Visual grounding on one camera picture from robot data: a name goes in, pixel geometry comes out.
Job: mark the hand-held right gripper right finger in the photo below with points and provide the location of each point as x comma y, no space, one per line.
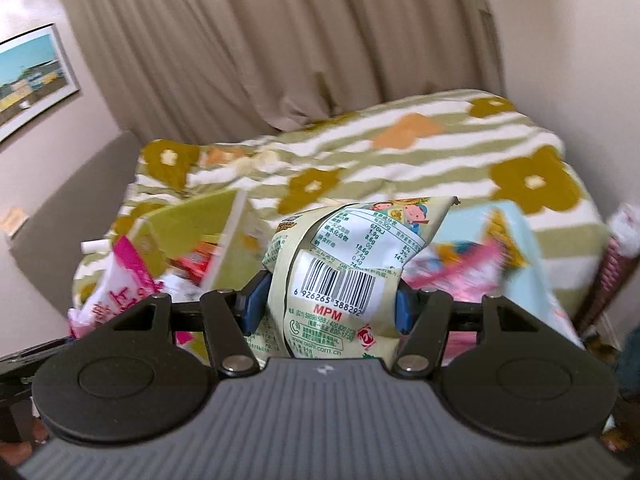
403,310

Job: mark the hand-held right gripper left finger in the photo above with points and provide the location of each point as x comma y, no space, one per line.
255,305

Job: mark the pale green snack packet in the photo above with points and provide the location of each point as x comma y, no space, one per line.
340,270

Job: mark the green paper bag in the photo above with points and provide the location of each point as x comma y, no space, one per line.
190,225

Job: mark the pink cartoon snack packet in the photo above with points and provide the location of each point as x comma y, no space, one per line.
460,270

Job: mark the red snack packet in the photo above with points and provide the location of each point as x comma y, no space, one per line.
195,262

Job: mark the pink and white snack packet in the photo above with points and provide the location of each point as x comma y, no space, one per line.
120,280

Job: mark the floral striped blanket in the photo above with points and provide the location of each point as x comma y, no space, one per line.
400,170

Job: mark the small white cylinder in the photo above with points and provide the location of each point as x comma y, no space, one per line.
96,247

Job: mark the pink patterned cloth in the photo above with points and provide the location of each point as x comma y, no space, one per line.
614,270

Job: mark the beige curtain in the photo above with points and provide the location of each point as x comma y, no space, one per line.
250,35

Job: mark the small tan wall block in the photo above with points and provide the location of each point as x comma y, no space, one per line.
12,221

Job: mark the framed houses wall picture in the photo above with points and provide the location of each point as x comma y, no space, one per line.
30,75

